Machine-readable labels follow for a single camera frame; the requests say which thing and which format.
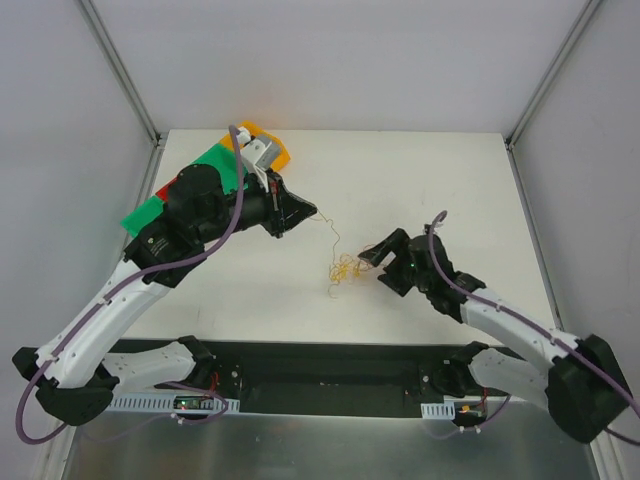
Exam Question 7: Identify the yellow thin wire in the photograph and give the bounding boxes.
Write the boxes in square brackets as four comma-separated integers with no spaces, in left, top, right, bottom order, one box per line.
[309,209,381,300]

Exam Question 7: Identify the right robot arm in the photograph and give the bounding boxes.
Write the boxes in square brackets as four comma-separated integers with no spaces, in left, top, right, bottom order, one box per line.
[358,225,639,444]

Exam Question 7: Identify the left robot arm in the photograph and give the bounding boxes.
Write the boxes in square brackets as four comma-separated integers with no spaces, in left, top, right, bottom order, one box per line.
[12,164,317,426]

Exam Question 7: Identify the green plastic bin upper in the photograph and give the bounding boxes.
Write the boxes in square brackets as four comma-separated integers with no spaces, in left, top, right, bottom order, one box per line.
[193,143,238,194]

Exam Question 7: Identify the green plastic bin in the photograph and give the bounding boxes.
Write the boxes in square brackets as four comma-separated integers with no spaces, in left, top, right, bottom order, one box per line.
[120,195,164,238]
[193,143,238,194]

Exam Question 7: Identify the orange plastic bin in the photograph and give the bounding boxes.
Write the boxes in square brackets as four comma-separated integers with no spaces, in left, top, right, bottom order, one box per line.
[236,121,290,173]

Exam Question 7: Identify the red plastic bin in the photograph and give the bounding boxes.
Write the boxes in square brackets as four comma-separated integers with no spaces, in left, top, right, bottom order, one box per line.
[155,184,169,203]

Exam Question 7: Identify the green plastic bin lower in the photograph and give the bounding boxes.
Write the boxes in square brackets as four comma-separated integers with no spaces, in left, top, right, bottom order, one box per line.
[120,195,164,238]

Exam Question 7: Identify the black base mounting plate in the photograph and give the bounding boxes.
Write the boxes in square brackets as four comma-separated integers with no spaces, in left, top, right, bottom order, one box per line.
[144,339,541,417]

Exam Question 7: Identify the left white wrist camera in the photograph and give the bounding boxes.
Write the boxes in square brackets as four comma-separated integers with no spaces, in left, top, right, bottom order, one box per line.
[236,127,282,188]

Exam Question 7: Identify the right white cable duct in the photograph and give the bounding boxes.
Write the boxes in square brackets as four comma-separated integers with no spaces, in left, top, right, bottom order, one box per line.
[420,401,456,421]

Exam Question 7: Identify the white cable duct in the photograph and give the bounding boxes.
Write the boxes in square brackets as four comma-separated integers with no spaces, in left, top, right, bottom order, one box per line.
[106,393,240,416]
[420,401,456,421]

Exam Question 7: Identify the right aluminium frame post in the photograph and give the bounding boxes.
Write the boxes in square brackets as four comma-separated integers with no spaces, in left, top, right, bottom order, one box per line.
[505,0,604,151]

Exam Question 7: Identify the aluminium frame post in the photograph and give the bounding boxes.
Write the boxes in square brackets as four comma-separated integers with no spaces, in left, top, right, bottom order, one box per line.
[505,0,604,151]
[75,0,163,147]

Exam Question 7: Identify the left white cable duct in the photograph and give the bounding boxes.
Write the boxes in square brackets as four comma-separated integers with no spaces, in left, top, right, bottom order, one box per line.
[106,393,240,416]

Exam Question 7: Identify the left aluminium frame post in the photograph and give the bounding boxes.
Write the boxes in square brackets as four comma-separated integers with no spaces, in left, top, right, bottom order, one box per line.
[75,0,163,147]

